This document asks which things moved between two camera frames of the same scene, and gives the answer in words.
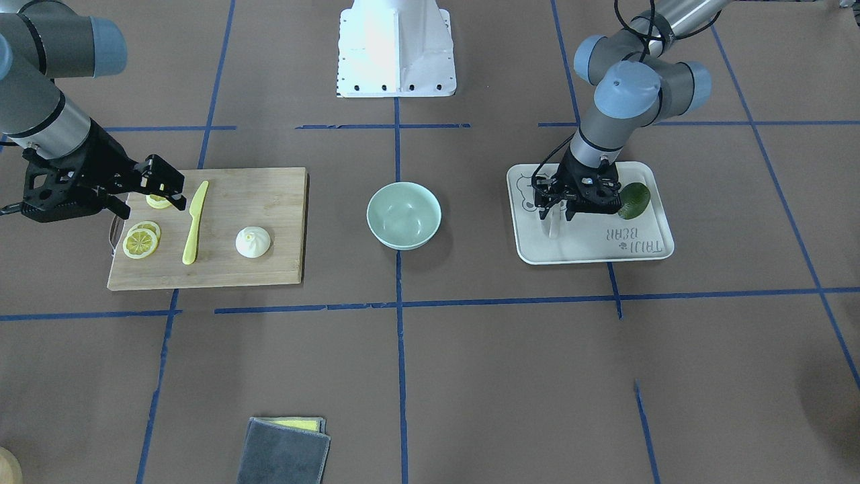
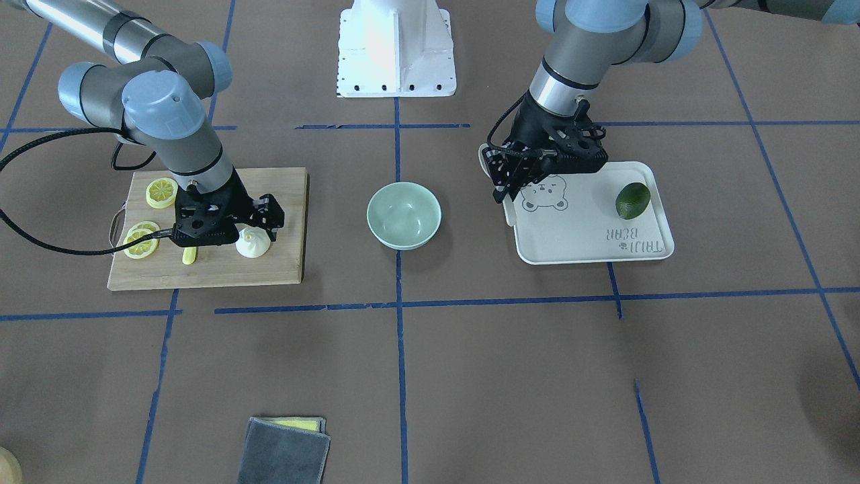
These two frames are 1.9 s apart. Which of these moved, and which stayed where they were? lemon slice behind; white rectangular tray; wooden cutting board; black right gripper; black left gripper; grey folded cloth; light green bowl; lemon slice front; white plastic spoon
Moved: white plastic spoon; black left gripper; black right gripper
Stayed: light green bowl; lemon slice behind; white rectangular tray; grey folded cloth; lemon slice front; wooden cutting board
